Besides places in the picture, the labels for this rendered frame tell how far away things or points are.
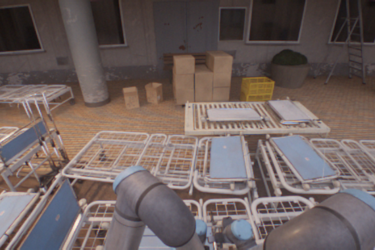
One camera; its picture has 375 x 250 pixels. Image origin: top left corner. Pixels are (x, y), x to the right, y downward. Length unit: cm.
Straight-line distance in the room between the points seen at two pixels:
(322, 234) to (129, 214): 47
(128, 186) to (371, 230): 56
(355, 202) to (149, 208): 46
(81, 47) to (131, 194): 442
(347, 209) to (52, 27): 762
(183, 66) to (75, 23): 231
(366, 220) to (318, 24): 739
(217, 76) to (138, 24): 327
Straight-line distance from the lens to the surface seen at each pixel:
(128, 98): 466
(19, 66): 864
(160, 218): 55
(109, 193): 271
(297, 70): 612
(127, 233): 67
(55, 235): 172
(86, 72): 494
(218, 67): 433
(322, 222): 48
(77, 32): 483
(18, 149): 303
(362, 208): 54
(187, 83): 428
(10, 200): 232
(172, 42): 655
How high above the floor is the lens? 189
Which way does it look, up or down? 30 degrees down
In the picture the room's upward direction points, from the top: 1 degrees counter-clockwise
